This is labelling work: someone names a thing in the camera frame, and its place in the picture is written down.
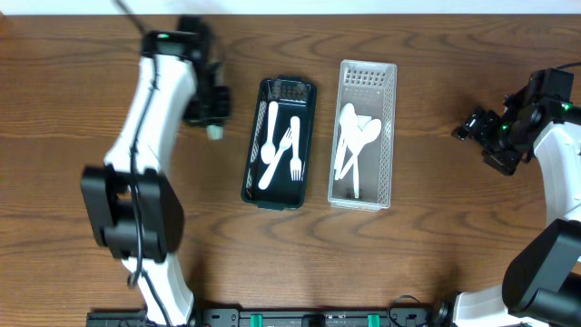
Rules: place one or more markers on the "white plastic basket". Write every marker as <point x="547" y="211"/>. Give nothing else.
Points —
<point x="371" y="88"/>

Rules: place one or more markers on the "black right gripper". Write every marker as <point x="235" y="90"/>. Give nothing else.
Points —
<point x="479" y="132"/>

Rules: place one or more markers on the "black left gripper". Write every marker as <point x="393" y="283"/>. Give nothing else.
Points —
<point x="222" y="113"/>

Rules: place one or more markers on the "white plastic spoon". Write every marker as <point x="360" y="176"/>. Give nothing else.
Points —
<point x="348" y="119"/>
<point x="362" y="120"/>
<point x="369" y="134"/>

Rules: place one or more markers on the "white plastic fork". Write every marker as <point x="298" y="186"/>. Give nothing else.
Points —
<point x="284" y="145"/>
<point x="268" y="149"/>
<point x="295" y="161"/>

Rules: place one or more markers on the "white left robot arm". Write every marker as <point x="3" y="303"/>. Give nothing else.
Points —
<point x="132" y="208"/>

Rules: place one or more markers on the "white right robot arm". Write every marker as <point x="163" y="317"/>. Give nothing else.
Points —
<point x="539" y="287"/>

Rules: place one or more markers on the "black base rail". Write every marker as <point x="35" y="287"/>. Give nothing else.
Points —
<point x="398" y="313"/>

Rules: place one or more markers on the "pale green plastic fork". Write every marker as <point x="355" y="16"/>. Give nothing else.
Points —
<point x="214" y="132"/>

